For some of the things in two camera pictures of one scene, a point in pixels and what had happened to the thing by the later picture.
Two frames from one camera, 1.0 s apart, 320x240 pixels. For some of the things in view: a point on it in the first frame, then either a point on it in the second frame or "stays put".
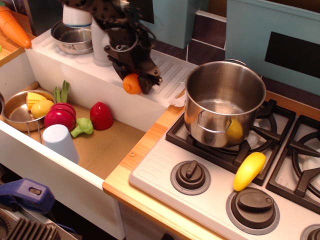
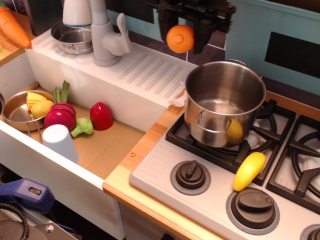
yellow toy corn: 32,98 stays put
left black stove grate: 271,128 stays put
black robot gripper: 131,46 to 219,13
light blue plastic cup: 58,138 stays put
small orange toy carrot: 131,83 to 180,38
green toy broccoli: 85,126 stays put
